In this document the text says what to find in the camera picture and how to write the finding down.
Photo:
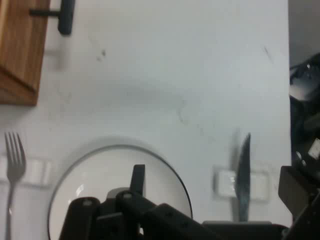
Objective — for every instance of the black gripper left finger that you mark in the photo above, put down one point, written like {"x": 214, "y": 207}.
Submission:
{"x": 82, "y": 220}

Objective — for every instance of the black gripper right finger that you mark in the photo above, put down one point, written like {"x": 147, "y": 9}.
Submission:
{"x": 150, "y": 217}

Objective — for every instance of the white plate with black rim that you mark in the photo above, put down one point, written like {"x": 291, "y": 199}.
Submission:
{"x": 105, "y": 172}

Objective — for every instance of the clear acrylic fork rest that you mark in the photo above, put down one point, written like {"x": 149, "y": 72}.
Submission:
{"x": 40, "y": 171}

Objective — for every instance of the silver metal fork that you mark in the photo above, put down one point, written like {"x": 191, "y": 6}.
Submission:
{"x": 14, "y": 162}

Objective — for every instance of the silver metal table knife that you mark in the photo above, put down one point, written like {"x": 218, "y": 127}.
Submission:
{"x": 243, "y": 180}

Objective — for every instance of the clear acrylic knife rest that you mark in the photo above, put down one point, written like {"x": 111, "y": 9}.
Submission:
{"x": 260, "y": 186}

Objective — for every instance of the wooden drawer cabinet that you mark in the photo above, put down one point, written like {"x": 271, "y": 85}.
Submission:
{"x": 15, "y": 96}

